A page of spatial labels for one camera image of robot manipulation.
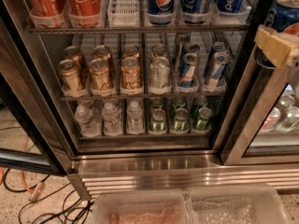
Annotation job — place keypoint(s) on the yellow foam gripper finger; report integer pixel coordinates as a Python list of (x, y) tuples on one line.
[(280, 49)]

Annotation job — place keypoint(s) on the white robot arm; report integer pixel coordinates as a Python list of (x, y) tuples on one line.
[(293, 74)]

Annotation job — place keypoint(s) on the front right Red Bull can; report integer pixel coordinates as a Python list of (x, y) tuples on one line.
[(215, 69)]

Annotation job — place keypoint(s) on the red bull can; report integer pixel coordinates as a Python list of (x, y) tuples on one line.
[(217, 47), (188, 69), (215, 69), (191, 48)]

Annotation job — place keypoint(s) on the back right Red Bull can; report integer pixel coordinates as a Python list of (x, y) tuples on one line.
[(217, 47)]

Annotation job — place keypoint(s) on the closed right fridge door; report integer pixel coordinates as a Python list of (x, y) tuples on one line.
[(251, 131)]

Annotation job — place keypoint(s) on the front left Red Bull can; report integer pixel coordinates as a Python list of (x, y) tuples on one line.
[(188, 69)]

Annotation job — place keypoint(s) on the back left Red Bull can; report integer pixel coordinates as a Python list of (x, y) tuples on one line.
[(191, 48)]

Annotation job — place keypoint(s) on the front right green can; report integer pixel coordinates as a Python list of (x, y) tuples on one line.
[(202, 119)]

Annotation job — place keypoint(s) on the green can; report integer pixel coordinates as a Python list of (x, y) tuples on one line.
[(180, 121), (157, 123), (202, 119)]

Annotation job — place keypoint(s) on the front silver can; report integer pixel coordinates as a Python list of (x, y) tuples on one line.
[(159, 73)]

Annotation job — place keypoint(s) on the silver can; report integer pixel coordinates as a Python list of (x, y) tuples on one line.
[(159, 73), (158, 50)]

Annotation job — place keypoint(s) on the back silver can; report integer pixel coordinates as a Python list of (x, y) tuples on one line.
[(158, 50)]

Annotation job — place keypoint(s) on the front middle green can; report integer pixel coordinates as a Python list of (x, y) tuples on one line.
[(180, 121)]

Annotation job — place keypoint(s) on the front left green can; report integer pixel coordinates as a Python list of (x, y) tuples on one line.
[(157, 123)]

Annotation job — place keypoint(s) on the gold can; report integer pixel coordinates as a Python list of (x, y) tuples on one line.
[(76, 54), (100, 72), (70, 75), (130, 51), (103, 51), (131, 73)]

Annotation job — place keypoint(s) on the right red Coca-Cola can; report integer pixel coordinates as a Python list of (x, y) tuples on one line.
[(86, 12)]

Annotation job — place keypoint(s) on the red coca-cola can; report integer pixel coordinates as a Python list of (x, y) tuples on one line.
[(49, 9), (86, 12)]

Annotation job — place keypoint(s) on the stainless steel fridge base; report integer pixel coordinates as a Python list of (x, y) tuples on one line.
[(96, 175)]

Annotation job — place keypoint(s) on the back left gold can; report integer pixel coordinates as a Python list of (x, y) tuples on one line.
[(76, 54)]

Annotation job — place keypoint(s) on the front left gold can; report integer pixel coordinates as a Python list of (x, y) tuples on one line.
[(70, 75)]

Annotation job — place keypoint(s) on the left red Coca-Cola can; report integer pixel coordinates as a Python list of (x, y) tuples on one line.
[(49, 9)]

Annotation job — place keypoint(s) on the open glass fridge door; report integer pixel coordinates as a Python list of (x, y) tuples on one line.
[(21, 95)]

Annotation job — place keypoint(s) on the right water bottle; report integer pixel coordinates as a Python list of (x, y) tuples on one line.
[(135, 123)]

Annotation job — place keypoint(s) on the water bottle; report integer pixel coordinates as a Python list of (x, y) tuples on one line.
[(112, 119), (87, 122), (135, 123)]

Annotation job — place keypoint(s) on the right clear plastic bin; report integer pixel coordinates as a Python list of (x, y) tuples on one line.
[(236, 204)]

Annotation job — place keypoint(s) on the clear plastic bin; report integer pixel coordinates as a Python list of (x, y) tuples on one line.
[(236, 204), (141, 207)]

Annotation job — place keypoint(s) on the middle water bottle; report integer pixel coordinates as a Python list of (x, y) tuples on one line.
[(112, 119)]

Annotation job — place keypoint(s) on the left water bottle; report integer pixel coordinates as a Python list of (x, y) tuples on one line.
[(87, 122)]

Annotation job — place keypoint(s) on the left clear plastic bin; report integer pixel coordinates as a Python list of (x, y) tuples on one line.
[(141, 207)]

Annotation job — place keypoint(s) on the top wire fridge shelf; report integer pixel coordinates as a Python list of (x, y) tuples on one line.
[(139, 30)]

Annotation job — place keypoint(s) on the wire fridge shelf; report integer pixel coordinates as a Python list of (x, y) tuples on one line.
[(147, 95), (139, 30)]

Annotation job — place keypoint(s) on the middle wire fridge shelf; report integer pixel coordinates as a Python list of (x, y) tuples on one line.
[(147, 95)]

